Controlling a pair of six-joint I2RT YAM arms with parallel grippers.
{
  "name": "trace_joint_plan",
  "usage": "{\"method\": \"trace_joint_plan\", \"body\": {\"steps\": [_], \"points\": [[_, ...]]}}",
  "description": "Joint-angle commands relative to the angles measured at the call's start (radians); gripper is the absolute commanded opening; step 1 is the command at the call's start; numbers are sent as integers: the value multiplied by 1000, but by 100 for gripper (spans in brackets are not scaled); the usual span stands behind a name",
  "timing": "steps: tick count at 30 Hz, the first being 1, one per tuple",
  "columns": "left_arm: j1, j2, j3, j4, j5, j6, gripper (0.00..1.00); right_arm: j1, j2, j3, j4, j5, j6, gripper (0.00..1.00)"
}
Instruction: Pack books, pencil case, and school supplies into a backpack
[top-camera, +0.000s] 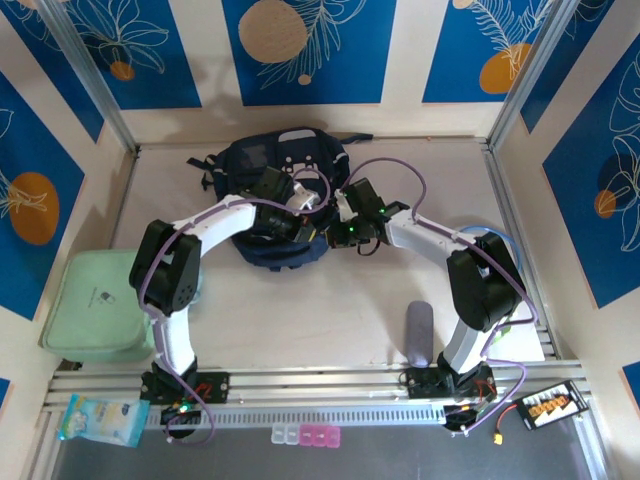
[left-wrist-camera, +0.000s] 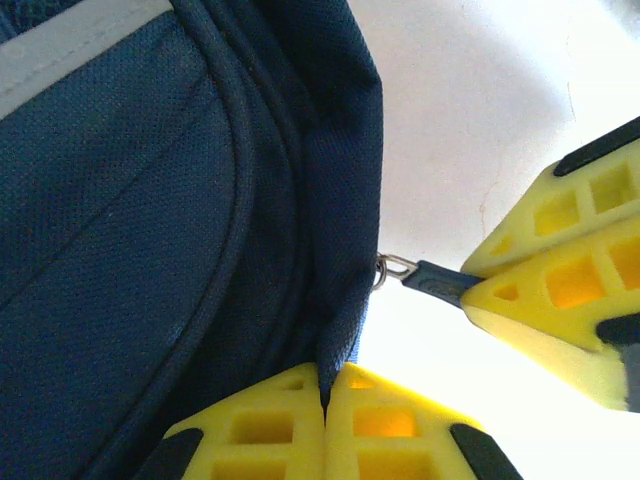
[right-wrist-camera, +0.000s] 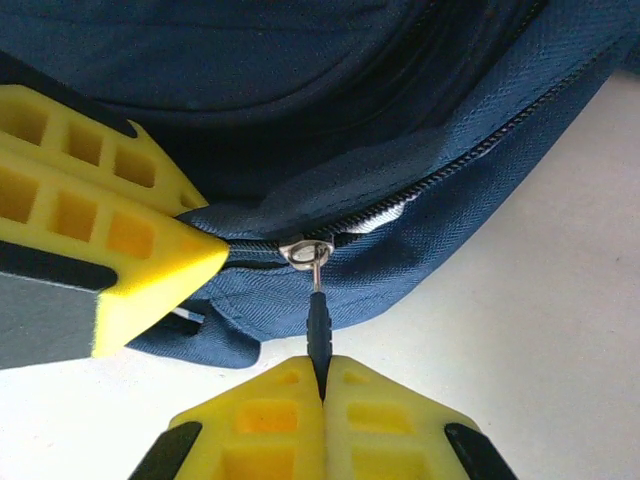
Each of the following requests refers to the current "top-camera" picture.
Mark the navy blue backpack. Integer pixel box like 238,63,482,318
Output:
187,127,375,272

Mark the pink white pill organizer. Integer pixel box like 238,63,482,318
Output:
269,424,343,447

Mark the black orange charger board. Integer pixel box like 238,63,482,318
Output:
519,379,587,431

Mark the wet wipes packet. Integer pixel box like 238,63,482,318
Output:
56,393,151,449

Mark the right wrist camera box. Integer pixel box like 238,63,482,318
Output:
333,188,357,221

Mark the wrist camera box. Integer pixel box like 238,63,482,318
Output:
284,182,321,214
333,188,357,221

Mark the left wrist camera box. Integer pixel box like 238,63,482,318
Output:
284,182,321,214

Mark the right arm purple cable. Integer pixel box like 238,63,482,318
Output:
344,155,539,434

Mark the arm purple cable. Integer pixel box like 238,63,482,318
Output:
344,155,539,434
139,167,331,446

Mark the light blue cable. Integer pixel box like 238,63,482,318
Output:
459,224,524,281

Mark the aluminium rail frame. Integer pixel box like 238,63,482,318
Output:
42,363,586,416

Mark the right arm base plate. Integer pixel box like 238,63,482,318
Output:
404,367,496,401

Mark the grey slotted cable duct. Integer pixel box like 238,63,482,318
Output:
144,403,446,427

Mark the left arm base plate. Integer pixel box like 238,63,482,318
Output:
139,369,231,404

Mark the aluminium frame post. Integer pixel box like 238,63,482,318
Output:
37,0,139,154
487,0,581,151

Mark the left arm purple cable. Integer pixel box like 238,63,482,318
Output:
139,167,331,446

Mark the yellow plug with wires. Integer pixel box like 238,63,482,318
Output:
487,402,526,447

